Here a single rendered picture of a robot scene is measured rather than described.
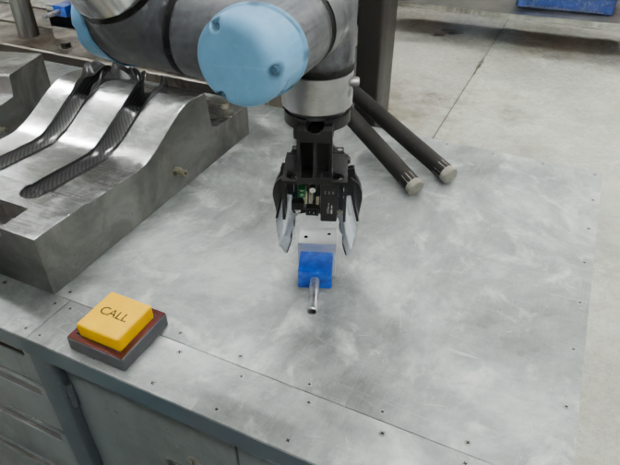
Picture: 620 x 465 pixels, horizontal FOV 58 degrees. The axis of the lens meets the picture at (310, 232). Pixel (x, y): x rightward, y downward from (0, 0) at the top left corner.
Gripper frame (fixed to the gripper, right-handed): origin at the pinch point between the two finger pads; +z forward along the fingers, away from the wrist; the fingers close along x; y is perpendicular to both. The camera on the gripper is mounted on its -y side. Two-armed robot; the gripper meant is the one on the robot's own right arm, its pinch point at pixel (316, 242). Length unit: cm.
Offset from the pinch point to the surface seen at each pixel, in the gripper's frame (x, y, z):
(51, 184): -37.5, -6.2, -3.5
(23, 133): -48, -20, -4
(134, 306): -20.6, 12.4, 0.9
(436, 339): 14.8, 11.6, 4.6
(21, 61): -60, -45, -6
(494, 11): 99, -331, 60
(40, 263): -33.8, 7.2, -0.6
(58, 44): -76, -91, 6
